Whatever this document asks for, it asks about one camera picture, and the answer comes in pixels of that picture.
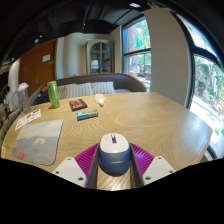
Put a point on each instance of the sky and flower print mouse pad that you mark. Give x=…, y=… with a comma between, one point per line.
x=38, y=141

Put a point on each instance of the blue and white computer mouse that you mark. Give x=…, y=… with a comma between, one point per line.
x=114, y=155

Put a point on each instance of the pale striped cushion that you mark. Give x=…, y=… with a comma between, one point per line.
x=103, y=87

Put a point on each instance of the arched glass door cabinet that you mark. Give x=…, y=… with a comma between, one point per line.
x=100, y=56

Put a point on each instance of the brown curved sofa bench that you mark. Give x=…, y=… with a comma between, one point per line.
x=126, y=81

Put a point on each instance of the white paper door sign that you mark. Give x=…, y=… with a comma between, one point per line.
x=46, y=58

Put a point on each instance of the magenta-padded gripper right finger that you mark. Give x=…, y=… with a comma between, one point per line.
x=156, y=168

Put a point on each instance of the green and white small pack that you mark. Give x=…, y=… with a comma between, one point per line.
x=87, y=115

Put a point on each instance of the large curved black framed window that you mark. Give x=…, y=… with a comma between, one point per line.
x=206, y=86

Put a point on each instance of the black backpack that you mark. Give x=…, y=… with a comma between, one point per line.
x=41, y=96

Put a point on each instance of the clear shaker bottle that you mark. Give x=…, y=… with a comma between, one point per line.
x=23, y=98

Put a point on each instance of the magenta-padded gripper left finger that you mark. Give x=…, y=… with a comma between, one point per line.
x=71, y=170

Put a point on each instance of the white sticker sheet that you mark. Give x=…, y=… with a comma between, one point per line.
x=28, y=119

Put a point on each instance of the green drink can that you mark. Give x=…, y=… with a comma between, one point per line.
x=53, y=95

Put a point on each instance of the clear plastic wrapped packet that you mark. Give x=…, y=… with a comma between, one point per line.
x=100, y=99

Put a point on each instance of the brown wooden door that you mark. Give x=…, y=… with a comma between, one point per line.
x=35, y=70

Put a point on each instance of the black and red flat box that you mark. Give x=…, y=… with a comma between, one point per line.
x=78, y=104

